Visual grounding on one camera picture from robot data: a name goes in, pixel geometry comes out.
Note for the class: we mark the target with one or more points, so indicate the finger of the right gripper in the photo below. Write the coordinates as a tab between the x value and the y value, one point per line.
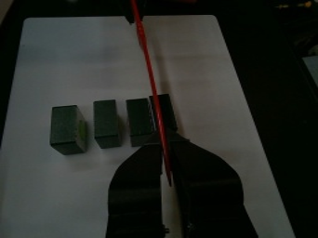
129	18
142	10

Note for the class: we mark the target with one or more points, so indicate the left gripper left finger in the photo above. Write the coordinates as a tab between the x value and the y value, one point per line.
137	192

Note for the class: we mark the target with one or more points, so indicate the red plastic toy knife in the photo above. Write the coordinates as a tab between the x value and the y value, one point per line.
150	74

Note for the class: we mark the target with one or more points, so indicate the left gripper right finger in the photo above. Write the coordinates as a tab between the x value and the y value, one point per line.
211	198

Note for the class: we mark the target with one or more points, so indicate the dark toy sushi roll piece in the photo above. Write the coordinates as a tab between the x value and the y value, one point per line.
107	124
66	130
138	122
167	111

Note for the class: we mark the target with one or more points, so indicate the white cutting board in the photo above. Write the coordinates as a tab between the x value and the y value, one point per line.
62	62

